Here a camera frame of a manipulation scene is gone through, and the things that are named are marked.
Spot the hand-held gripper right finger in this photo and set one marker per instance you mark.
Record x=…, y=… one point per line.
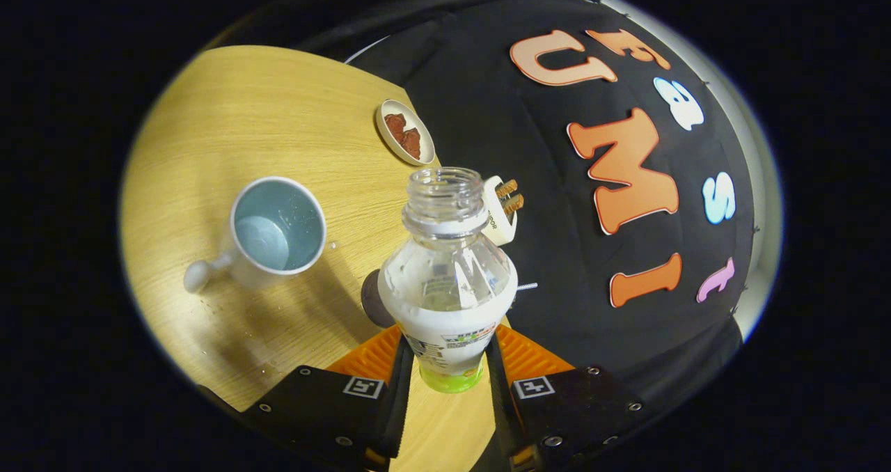
x=502, y=416

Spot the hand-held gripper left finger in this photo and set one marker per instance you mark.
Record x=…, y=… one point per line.
x=398, y=409

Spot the dark round coaster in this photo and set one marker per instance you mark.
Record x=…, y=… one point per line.
x=371, y=301

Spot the clear plastic juice bottle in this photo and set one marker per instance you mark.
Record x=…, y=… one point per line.
x=445, y=305

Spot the white cup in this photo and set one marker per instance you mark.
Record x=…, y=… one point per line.
x=278, y=228

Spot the white toaster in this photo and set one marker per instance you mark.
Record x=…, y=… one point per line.
x=500, y=225

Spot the toasted bread slice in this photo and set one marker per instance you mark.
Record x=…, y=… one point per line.
x=507, y=188
x=514, y=204

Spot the brown meat piece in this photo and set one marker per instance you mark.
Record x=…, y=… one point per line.
x=412, y=143
x=395, y=124

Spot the white round plate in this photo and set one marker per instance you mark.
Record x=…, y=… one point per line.
x=387, y=127

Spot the wooden table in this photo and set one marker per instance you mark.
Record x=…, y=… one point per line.
x=278, y=110

